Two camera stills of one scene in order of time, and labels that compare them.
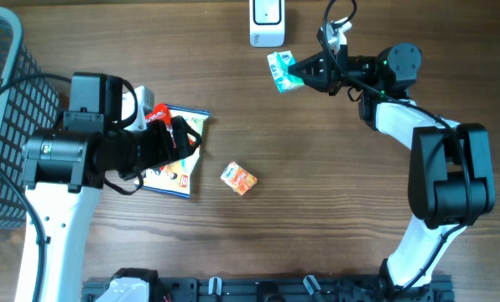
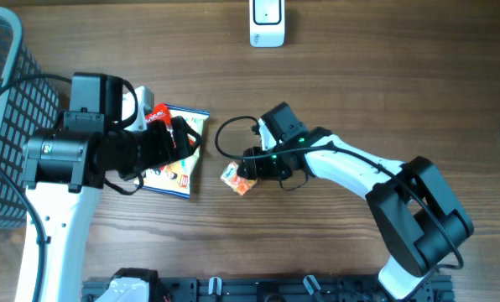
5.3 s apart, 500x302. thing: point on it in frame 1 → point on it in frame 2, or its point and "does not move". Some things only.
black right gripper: x=325 y=80 → x=257 y=166
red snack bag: x=162 y=111 does not move
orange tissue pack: x=238 y=178 does not move
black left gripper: x=164 y=152 does not move
